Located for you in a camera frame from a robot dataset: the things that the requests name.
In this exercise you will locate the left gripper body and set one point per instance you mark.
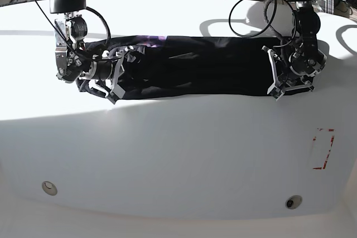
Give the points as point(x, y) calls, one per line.
point(296, 77)

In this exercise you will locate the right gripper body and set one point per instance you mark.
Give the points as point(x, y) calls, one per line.
point(104, 69)

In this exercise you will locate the black t-shirt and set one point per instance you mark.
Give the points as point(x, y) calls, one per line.
point(169, 66)

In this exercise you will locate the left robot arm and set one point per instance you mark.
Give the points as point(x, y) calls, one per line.
point(297, 60)

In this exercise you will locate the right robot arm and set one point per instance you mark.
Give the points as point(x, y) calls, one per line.
point(73, 60)

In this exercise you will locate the red tape rectangle marking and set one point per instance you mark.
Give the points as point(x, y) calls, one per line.
point(321, 148)

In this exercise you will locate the left round table grommet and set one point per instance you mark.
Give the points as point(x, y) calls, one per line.
point(49, 188)

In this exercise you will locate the round table grommet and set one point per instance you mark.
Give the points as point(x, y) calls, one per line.
point(293, 202)
point(49, 188)

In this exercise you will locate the right round table grommet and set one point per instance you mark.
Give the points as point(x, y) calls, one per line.
point(293, 202)

